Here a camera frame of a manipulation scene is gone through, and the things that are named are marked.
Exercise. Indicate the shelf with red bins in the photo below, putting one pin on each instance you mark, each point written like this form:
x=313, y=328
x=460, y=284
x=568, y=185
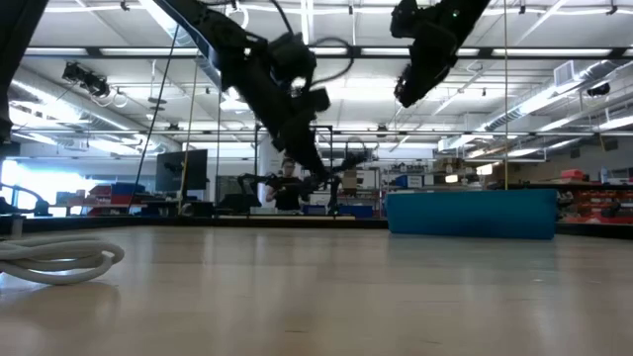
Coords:
x=596, y=198

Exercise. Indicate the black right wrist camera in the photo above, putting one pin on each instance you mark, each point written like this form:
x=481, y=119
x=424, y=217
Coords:
x=405, y=20

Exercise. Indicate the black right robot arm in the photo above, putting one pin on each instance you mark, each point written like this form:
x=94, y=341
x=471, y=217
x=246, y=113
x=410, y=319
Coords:
x=465, y=12

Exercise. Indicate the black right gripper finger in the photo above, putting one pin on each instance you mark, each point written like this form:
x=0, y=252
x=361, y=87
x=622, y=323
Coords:
x=418, y=84

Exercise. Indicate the person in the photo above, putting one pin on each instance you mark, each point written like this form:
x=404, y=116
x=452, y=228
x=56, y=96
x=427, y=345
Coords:
x=287, y=190

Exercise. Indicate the cardboard box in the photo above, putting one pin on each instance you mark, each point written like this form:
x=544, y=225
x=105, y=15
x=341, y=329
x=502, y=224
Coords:
x=349, y=180

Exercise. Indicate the black background robot arm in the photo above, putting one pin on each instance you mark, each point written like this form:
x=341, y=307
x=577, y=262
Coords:
x=346, y=165
x=247, y=185

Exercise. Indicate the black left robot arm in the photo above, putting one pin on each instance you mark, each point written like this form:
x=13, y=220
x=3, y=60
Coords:
x=222, y=34

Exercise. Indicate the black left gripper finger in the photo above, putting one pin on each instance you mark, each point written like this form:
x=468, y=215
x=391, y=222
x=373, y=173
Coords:
x=311, y=158

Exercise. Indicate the black monitor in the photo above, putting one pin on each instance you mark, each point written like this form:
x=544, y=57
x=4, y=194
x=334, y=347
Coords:
x=181, y=169

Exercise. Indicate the blue plastic bin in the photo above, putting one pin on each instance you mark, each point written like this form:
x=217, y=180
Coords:
x=472, y=213

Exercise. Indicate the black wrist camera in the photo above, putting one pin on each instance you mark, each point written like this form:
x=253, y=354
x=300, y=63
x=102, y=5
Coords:
x=405, y=20
x=320, y=100

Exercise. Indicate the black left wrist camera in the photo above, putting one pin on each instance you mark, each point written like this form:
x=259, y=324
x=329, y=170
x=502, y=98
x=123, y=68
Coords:
x=320, y=100

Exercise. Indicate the red and blue storage bins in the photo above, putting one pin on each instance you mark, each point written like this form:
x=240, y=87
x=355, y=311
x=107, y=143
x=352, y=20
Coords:
x=114, y=195

